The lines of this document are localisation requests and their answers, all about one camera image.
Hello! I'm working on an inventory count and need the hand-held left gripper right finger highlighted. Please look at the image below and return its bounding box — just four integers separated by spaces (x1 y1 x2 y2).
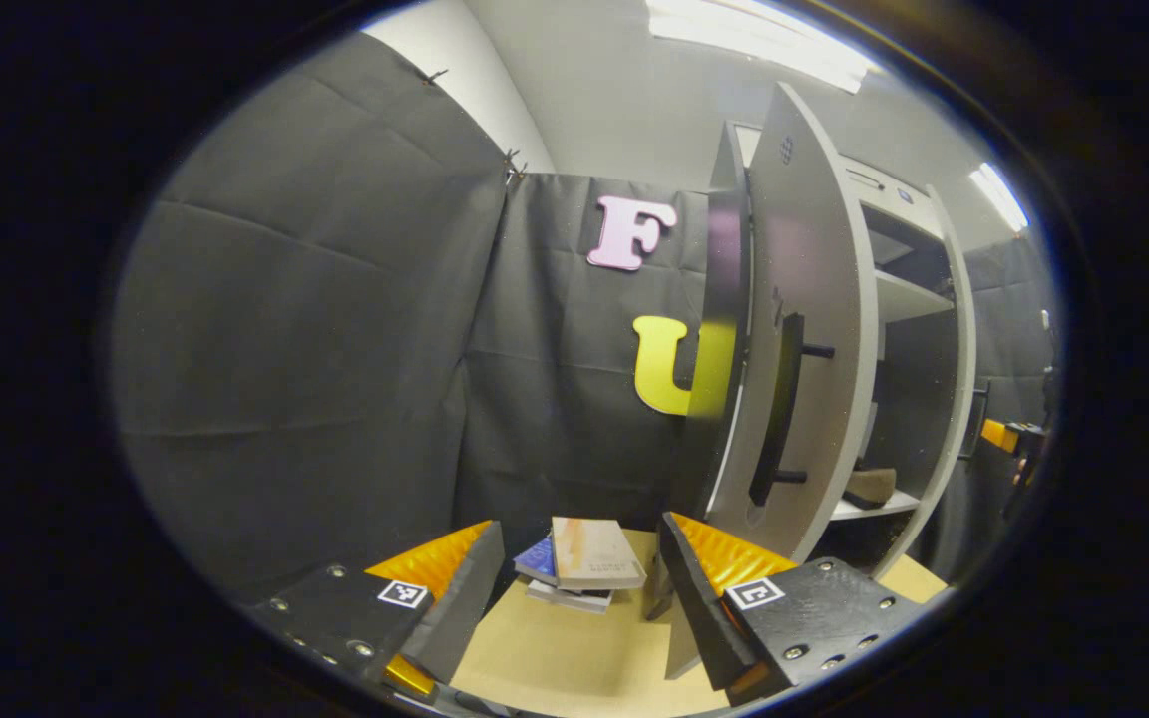
656 512 935 704

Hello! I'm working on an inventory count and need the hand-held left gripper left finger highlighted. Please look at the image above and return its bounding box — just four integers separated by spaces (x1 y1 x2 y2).
245 519 506 699

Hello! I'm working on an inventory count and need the brown fuzzy shoe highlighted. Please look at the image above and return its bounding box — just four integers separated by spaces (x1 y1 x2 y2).
842 467 898 511

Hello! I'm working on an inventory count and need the grey shoe cabinet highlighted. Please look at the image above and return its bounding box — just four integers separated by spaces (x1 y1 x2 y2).
674 120 979 584

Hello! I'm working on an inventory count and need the blue book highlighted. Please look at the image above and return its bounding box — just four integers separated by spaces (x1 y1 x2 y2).
513 536 561 587

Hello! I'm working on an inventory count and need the grey book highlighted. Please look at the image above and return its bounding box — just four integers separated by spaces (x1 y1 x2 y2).
525 578 615 614

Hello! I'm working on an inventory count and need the tan book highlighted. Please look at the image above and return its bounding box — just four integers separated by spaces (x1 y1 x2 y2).
550 516 648 591

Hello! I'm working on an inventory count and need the black backdrop cloth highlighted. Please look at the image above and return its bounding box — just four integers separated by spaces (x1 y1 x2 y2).
111 30 735 609
963 234 1059 559

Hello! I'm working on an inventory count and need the small ceiling lamp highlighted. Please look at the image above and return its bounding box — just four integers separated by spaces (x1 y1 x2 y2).
968 163 1031 233

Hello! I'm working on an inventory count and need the large ceiling lamp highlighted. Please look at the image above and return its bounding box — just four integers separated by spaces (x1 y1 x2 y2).
646 0 880 93

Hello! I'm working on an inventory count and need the black bar door handle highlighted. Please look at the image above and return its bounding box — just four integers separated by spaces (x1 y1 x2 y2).
749 312 837 508

